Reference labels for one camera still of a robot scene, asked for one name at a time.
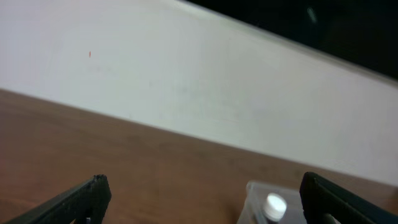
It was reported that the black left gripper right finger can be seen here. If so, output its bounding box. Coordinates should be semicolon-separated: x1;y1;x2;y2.
299;172;397;224

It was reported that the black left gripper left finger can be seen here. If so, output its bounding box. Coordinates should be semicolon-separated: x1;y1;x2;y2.
6;174;111;224

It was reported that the clear plastic container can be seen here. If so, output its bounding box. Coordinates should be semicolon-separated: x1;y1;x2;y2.
237;181;306;224

